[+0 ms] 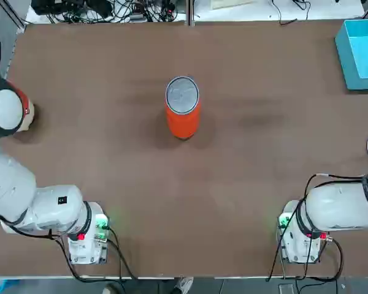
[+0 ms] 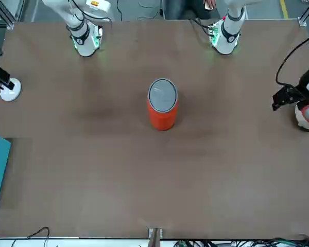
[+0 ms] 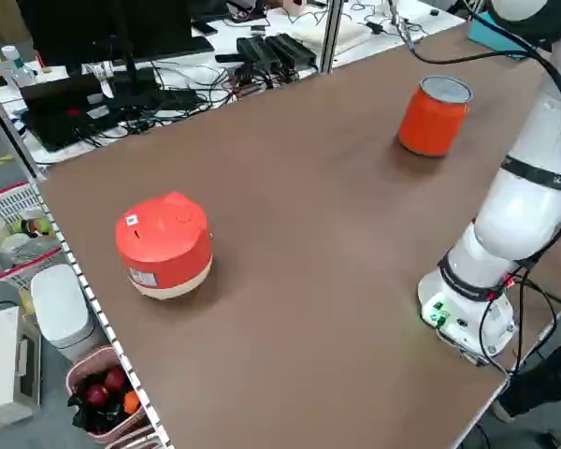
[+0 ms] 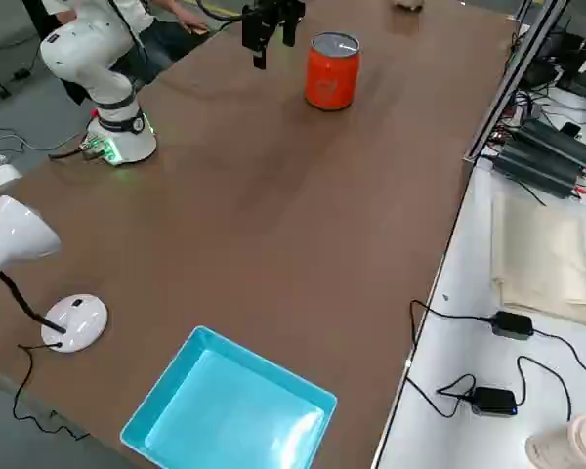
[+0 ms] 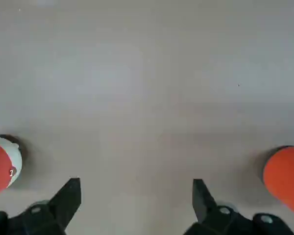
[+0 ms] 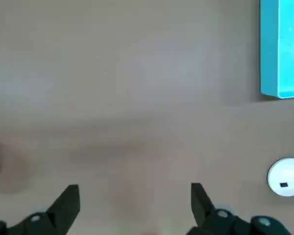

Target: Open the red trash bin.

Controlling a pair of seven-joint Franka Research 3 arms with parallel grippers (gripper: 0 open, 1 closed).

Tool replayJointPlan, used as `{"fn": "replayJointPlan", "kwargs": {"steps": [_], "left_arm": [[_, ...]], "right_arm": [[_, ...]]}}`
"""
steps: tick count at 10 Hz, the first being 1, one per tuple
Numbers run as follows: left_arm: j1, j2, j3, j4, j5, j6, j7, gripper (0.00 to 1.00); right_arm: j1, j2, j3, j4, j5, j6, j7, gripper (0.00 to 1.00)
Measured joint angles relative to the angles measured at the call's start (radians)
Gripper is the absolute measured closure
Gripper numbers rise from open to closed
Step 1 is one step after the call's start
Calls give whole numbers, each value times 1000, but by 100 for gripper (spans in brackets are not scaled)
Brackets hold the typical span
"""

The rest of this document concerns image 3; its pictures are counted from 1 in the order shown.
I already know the white lidded waste bin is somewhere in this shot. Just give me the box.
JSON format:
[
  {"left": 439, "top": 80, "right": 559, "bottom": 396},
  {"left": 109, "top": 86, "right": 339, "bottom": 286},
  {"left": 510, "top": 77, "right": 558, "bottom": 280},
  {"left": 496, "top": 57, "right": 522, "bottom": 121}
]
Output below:
[{"left": 29, "top": 264, "right": 98, "bottom": 362}]

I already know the teal open box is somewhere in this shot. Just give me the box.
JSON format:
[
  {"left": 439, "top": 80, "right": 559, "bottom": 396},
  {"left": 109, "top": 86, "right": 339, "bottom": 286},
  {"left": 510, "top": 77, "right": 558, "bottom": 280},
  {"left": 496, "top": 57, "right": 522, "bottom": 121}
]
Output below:
[{"left": 466, "top": 11, "right": 539, "bottom": 60}]

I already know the red rice cooker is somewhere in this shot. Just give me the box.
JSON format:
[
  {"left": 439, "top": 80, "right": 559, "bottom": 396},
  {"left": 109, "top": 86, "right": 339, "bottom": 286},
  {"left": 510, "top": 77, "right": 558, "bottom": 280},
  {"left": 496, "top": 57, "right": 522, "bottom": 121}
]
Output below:
[{"left": 115, "top": 190, "right": 215, "bottom": 300}]

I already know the black power brick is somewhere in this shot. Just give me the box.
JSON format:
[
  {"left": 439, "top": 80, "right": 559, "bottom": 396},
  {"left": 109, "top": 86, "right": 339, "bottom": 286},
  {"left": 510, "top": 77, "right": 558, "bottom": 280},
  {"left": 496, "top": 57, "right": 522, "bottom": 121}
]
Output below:
[
  {"left": 236, "top": 36, "right": 281, "bottom": 71},
  {"left": 265, "top": 33, "right": 318, "bottom": 69}
]

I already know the pale flat board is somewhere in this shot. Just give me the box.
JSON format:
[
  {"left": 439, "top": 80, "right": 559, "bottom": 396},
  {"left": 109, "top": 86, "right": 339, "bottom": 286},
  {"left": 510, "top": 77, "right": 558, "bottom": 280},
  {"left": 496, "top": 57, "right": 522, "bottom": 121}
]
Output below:
[{"left": 289, "top": 12, "right": 371, "bottom": 53}]

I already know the red apple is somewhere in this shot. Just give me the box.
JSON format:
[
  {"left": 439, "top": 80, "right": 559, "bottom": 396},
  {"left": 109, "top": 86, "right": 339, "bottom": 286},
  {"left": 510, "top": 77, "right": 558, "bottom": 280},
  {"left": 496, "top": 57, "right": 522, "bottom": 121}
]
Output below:
[
  {"left": 103, "top": 368, "right": 127, "bottom": 392},
  {"left": 84, "top": 384, "right": 109, "bottom": 407}
]

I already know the pink plastic basket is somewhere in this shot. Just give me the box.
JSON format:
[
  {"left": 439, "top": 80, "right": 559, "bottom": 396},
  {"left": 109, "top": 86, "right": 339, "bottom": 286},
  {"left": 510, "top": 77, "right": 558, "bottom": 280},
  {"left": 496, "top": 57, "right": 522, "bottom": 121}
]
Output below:
[{"left": 65, "top": 344, "right": 149, "bottom": 444}]

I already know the black flat electronic device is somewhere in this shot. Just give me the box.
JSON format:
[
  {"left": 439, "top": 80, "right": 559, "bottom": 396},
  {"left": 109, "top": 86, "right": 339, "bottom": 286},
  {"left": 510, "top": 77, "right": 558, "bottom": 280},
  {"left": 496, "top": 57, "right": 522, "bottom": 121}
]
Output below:
[{"left": 19, "top": 72, "right": 122, "bottom": 153}]

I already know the white basket with pink rim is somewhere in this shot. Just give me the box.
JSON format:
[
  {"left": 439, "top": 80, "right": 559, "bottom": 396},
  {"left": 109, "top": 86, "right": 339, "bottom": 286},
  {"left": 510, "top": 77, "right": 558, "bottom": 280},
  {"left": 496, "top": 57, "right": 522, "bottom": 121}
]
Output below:
[{"left": 0, "top": 181, "right": 65, "bottom": 284}]

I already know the black computer monitor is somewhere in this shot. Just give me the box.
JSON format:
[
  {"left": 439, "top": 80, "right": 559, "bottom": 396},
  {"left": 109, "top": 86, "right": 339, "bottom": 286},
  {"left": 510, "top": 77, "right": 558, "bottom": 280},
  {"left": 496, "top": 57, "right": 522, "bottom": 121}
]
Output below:
[{"left": 16, "top": 0, "right": 194, "bottom": 76}]

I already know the clear plastic bottle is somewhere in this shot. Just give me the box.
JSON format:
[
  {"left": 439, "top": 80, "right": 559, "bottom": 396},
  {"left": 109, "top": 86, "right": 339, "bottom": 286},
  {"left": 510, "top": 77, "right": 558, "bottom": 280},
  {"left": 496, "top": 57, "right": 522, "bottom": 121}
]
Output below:
[{"left": 0, "top": 45, "right": 35, "bottom": 89}]

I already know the person's leg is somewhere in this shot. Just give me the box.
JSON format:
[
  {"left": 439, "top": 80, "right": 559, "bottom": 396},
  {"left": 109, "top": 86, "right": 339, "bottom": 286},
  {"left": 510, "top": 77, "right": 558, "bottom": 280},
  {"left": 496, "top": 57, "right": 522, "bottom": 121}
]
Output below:
[{"left": 490, "top": 343, "right": 561, "bottom": 422}]

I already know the aluminium frame post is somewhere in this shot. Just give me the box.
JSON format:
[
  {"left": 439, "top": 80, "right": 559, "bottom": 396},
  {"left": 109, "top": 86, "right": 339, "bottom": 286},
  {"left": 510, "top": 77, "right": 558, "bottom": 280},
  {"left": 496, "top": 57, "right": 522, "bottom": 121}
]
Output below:
[{"left": 318, "top": 0, "right": 346, "bottom": 75}]

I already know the aluminium table edge rail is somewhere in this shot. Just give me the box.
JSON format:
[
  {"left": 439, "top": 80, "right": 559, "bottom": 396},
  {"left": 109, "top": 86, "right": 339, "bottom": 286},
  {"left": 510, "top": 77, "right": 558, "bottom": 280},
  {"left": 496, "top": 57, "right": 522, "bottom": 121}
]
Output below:
[{"left": 39, "top": 180, "right": 174, "bottom": 449}]

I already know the black cable with connector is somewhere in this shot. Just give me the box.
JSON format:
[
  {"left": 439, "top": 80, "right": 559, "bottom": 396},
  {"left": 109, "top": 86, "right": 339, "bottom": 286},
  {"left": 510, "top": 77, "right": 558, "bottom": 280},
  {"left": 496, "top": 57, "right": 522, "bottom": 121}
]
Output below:
[{"left": 386, "top": 0, "right": 529, "bottom": 65}]

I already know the aluminium diagonal frame bar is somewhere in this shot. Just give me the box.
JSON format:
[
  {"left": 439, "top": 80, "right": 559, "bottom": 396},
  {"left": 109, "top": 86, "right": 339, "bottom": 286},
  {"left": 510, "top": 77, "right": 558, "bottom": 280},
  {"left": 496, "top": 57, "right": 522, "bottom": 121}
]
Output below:
[{"left": 0, "top": 77, "right": 49, "bottom": 182}]

